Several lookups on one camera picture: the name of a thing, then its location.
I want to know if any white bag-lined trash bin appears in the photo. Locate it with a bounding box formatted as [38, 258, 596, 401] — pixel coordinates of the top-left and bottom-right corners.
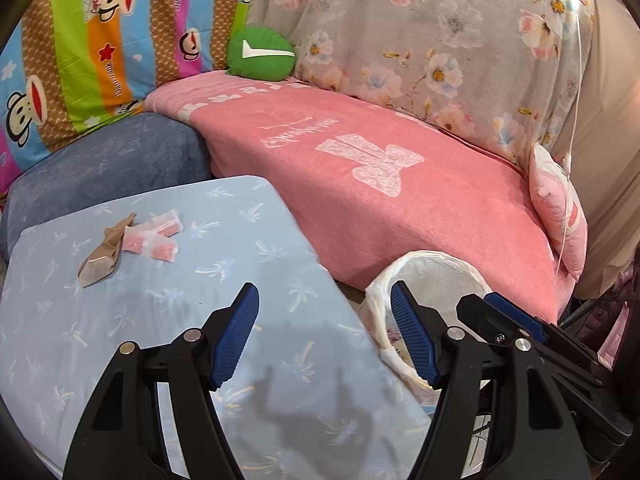
[358, 250, 491, 413]

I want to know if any pink white small pillow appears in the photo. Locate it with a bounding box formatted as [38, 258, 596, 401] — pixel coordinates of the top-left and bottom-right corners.
[528, 144, 588, 281]

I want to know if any light blue palm-print pillow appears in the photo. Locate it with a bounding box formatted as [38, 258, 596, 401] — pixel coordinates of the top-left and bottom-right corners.
[1, 177, 428, 479]

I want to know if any tan stocking piece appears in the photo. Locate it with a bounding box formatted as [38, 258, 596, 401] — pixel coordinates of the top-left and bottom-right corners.
[77, 212, 136, 288]

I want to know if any pink pellet sachet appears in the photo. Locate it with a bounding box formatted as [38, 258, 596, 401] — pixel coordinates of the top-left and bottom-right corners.
[134, 209, 183, 237]
[122, 226, 179, 262]

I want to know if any pink towel blanket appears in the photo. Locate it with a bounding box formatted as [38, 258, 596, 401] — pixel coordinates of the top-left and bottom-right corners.
[143, 72, 574, 323]

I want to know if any grey floral quilt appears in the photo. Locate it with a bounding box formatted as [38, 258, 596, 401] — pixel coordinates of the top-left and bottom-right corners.
[248, 0, 594, 167]

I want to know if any blue-grey cushion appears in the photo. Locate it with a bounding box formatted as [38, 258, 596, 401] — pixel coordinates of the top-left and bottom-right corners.
[1, 113, 213, 260]

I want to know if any green round plush cushion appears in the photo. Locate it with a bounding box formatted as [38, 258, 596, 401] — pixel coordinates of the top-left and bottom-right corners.
[227, 27, 296, 81]

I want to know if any colourful striped monkey pillow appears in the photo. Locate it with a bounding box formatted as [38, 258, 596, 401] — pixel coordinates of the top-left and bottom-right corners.
[1, 0, 250, 193]

